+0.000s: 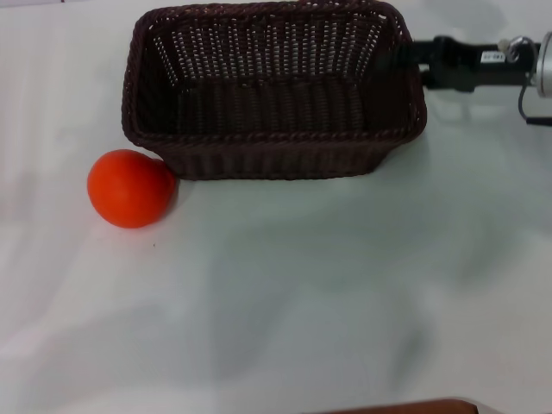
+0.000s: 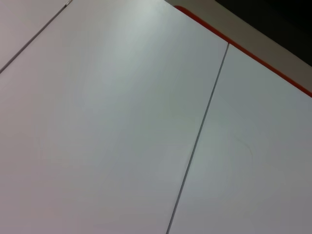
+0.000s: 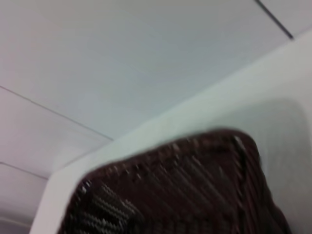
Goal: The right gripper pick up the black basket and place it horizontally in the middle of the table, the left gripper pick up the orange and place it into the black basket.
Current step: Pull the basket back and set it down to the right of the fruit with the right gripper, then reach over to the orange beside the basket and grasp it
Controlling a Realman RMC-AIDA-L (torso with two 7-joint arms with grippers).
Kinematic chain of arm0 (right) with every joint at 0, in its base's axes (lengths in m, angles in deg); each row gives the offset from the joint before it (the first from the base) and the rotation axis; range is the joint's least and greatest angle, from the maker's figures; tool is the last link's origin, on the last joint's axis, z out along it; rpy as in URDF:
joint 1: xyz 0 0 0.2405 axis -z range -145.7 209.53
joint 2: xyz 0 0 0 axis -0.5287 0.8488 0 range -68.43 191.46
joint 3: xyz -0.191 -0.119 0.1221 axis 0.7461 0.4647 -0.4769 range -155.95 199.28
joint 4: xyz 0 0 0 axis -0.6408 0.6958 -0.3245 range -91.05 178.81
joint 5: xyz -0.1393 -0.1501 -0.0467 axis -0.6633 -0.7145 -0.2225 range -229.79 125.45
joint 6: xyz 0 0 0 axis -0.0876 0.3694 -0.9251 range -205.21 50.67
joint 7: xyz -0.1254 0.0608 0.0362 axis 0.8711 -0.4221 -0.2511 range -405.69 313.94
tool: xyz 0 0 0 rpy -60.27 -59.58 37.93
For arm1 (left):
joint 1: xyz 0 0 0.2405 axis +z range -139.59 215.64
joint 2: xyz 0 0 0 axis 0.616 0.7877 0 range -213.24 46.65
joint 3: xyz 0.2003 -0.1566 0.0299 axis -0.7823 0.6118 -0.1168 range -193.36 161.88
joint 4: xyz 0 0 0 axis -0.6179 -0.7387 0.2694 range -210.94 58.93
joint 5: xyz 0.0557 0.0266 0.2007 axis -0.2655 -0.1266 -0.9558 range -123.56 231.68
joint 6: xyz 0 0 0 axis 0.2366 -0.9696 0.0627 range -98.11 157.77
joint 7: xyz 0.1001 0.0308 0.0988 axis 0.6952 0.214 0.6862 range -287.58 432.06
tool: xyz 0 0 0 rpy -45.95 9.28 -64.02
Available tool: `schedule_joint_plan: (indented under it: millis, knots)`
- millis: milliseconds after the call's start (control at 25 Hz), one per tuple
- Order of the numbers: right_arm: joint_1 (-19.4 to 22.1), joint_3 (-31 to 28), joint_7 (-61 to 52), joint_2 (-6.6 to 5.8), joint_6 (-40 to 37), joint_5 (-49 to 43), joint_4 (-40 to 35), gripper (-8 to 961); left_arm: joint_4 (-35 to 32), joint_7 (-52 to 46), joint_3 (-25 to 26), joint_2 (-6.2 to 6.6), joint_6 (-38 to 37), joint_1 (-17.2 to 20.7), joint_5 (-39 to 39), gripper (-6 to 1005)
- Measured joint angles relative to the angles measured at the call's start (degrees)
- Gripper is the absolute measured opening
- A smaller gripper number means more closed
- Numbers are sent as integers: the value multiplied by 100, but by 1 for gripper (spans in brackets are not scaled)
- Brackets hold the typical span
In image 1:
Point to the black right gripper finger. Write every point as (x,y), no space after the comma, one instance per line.
(422,48)
(428,77)

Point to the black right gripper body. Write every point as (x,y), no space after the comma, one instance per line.
(474,64)

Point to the dark brown woven basket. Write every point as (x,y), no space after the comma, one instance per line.
(276,151)

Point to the orange round fruit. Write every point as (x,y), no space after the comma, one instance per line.
(127,190)

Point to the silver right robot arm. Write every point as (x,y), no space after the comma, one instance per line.
(544,64)

